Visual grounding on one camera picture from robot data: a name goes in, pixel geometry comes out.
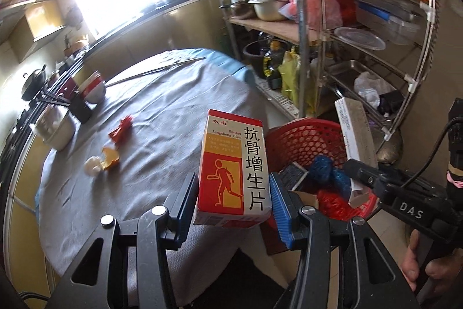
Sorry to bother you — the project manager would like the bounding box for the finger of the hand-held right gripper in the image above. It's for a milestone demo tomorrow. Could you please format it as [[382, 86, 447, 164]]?
[[343, 158, 398, 203]]

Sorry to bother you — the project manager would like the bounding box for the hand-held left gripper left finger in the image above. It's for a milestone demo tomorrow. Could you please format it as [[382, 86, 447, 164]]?
[[47, 171, 200, 309]]

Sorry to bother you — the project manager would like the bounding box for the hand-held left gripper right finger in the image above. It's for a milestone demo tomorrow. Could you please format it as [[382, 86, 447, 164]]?
[[268, 172, 416, 309]]

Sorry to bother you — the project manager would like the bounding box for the red plastic bag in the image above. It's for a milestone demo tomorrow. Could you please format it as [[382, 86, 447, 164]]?
[[300, 0, 357, 31], [318, 190, 366, 221]]

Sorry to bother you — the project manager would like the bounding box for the blue plastic bag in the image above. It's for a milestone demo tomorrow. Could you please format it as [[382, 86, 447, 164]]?
[[313, 155, 352, 199]]

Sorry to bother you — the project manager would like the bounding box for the long white cardboard box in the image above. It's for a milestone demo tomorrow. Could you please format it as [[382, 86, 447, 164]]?
[[334, 97, 379, 168]]

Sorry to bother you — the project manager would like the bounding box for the red white medicine box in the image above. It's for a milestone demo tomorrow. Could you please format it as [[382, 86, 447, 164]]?
[[193, 109, 274, 229]]

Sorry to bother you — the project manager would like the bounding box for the red plastic mesh basket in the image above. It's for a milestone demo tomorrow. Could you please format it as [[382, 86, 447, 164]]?
[[261, 117, 380, 255]]

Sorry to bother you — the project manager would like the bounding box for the small orange wrapper piece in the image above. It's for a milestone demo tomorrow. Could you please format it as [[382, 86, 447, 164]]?
[[101, 147, 121, 170]]

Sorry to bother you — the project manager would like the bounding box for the red orange snack wrapper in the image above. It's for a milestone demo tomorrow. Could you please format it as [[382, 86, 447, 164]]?
[[109, 115, 134, 142]]

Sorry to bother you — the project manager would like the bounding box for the white tissue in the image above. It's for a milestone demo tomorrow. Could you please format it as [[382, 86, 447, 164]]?
[[85, 155, 105, 174]]

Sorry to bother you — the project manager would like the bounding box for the person's right hand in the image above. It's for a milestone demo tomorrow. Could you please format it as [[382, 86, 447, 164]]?
[[400, 230, 463, 292]]

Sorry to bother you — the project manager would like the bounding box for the white plastic bag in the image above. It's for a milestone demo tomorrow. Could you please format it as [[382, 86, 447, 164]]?
[[354, 72, 395, 105]]

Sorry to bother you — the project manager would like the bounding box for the printed newspaper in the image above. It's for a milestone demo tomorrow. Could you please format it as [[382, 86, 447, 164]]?
[[268, 85, 301, 118]]

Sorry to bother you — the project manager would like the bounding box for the steel tray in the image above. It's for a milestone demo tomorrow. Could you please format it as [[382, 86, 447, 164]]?
[[326, 59, 406, 121]]

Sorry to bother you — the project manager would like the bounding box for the yellow plastic bag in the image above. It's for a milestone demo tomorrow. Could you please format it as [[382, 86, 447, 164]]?
[[278, 50, 317, 116]]

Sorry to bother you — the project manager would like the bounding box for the long metal rod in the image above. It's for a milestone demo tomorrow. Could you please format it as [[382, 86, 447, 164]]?
[[106, 56, 206, 87]]

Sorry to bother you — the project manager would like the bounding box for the black chopstick holder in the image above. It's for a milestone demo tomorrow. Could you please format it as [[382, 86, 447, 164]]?
[[69, 97, 93, 124]]

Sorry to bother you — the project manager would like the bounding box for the white ceramic pot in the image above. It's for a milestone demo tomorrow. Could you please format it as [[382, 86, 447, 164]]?
[[31, 110, 76, 150]]

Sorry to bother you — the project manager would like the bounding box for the clear plastic container lid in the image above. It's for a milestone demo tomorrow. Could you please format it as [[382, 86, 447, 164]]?
[[333, 27, 387, 52]]

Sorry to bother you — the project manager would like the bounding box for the blue tablecloth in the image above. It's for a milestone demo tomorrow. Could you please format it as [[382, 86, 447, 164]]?
[[34, 48, 254, 215]]

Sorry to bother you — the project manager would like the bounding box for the cooking oil bottle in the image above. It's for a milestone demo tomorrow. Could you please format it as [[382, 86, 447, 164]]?
[[263, 41, 284, 89]]

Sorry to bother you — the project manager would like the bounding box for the black bucket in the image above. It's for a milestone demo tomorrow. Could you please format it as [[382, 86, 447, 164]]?
[[243, 39, 290, 80]]

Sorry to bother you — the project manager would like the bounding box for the clear box with blue lid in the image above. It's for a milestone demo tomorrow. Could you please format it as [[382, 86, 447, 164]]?
[[356, 1, 422, 45]]

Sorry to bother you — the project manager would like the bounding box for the red plastic bag on rack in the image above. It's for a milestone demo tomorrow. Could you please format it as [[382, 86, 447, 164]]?
[[300, 0, 357, 31]]

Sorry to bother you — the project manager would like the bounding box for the steel shelf with wooden board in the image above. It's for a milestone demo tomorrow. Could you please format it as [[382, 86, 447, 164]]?
[[210, 0, 319, 121]]

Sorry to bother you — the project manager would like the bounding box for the pink plastic bag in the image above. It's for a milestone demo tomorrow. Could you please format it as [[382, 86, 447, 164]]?
[[278, 1, 301, 22]]

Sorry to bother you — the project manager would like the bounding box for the wooden knife block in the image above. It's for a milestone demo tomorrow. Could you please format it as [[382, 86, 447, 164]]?
[[63, 36, 89, 58]]

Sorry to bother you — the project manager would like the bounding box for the black wok with lid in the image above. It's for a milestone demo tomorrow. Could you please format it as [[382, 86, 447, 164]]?
[[21, 65, 47, 101]]

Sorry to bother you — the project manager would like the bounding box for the dark metal pot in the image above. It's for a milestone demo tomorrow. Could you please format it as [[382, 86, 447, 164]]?
[[221, 0, 256, 20]]

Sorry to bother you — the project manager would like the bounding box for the steel pot with lid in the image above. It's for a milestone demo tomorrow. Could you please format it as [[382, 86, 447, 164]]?
[[249, 0, 290, 22]]

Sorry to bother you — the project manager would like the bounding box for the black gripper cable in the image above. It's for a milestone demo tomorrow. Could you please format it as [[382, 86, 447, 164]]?
[[18, 290, 51, 303], [401, 120, 451, 187]]

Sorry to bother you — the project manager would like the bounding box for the steel wire corner rack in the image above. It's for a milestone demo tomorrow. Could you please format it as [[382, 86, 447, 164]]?
[[289, 0, 445, 165]]

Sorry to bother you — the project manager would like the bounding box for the yellow wall cabinet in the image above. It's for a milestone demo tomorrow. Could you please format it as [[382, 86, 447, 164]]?
[[0, 0, 67, 63]]

